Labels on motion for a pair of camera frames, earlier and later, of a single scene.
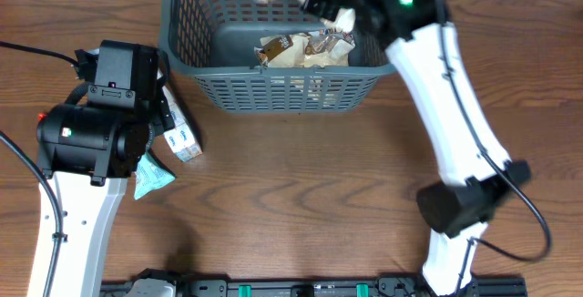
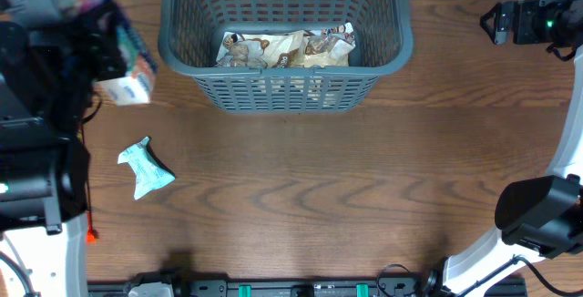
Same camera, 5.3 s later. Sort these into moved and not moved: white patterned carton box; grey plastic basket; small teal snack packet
Moved: white patterned carton box
Not moved: grey plastic basket; small teal snack packet
